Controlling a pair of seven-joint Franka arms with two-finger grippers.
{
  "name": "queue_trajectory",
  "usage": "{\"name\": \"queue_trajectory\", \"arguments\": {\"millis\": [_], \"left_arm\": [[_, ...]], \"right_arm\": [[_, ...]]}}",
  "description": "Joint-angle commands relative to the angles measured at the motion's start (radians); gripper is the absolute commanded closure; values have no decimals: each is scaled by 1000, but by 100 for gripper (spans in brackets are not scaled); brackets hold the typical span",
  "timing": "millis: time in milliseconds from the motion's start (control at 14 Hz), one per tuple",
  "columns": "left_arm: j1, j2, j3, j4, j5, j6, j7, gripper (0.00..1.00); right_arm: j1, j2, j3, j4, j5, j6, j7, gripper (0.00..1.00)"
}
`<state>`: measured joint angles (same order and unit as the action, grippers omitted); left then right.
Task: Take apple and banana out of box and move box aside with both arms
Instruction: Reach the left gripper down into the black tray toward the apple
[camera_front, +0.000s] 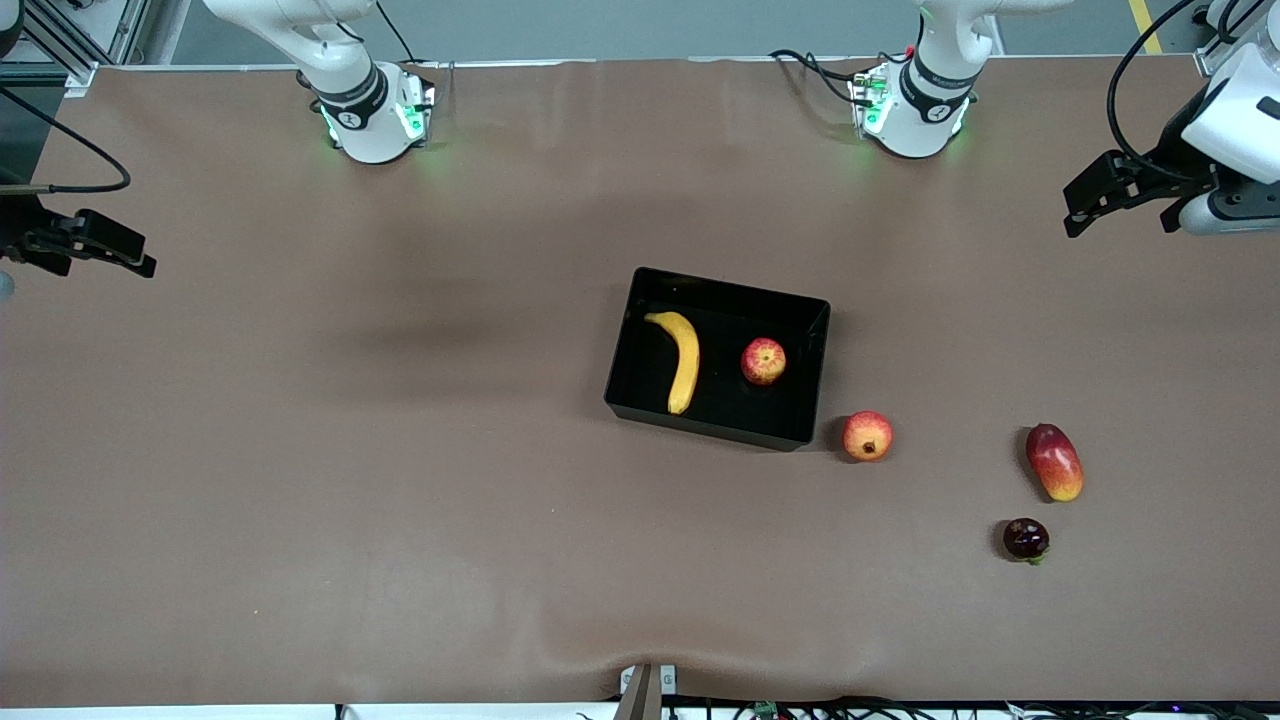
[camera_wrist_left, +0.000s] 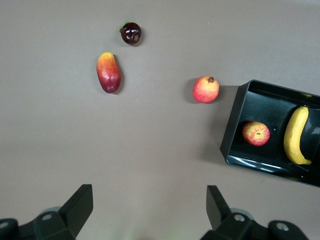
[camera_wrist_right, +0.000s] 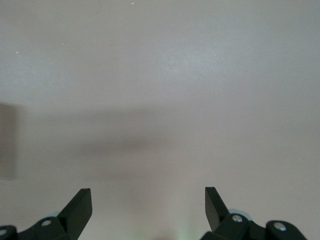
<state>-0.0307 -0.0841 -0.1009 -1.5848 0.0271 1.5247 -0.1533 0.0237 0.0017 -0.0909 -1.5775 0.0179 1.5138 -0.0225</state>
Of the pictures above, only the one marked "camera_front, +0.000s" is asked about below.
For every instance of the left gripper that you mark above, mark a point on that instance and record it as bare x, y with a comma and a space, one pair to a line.
1176, 167

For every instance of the red yellow striped apple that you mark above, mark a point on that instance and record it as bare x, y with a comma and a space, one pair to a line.
763, 362

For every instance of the black rectangular plastic box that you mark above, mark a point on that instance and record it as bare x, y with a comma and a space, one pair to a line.
725, 400

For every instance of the yellow banana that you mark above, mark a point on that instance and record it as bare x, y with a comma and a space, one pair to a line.
686, 365

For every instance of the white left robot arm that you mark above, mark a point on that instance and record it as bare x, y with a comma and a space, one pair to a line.
925, 110

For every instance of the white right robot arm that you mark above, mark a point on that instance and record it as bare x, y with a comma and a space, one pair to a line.
365, 130

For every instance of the yellow floor tape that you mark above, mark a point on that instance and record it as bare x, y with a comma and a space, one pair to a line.
1147, 28

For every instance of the red yellow mango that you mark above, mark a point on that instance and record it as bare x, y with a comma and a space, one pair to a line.
1055, 462

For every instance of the dark purple mangosteen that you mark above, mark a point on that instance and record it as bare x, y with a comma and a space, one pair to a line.
1025, 538

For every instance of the red pomegranate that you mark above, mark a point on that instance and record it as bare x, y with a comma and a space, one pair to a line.
867, 436

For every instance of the table cover sheet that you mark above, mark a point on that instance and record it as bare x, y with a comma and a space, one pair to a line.
400, 550

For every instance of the small green circuit board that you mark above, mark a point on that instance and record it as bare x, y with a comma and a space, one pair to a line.
766, 710

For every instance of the aluminium frame profile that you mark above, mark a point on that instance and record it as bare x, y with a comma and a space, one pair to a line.
120, 25
1208, 62

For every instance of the camera mounting post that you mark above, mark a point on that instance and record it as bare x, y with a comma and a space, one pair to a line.
645, 690

